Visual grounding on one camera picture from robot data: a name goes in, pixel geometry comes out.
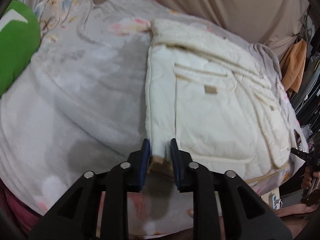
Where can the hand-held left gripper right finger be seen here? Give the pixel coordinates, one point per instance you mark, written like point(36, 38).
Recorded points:
point(174, 165)

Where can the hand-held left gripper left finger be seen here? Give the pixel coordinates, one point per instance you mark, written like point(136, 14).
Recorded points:
point(145, 165)

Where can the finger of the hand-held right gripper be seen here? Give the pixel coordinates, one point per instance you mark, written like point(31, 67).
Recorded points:
point(298, 152)

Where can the cream quilted jacket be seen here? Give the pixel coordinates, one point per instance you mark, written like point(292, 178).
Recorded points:
point(212, 120)

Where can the rack of hanging clothes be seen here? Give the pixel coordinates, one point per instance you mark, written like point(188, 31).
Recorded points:
point(311, 85)

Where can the person's right hand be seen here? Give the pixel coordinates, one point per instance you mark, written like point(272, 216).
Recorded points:
point(306, 181)

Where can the pink cloth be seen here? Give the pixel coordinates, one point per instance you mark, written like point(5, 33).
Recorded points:
point(297, 210)

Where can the white power strip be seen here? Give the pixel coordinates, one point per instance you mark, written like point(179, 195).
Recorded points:
point(275, 200)

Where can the orange hanging garment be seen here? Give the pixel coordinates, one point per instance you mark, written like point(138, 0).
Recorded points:
point(295, 65)

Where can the floral fleece blanket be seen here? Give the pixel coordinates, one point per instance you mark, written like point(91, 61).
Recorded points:
point(75, 92)

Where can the maroon cloth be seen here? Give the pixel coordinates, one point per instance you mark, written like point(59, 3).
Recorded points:
point(17, 210)

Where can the beige backdrop curtain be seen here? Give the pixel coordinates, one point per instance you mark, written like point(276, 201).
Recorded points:
point(225, 2)

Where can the green cushion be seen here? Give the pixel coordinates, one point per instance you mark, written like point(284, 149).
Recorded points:
point(17, 50)

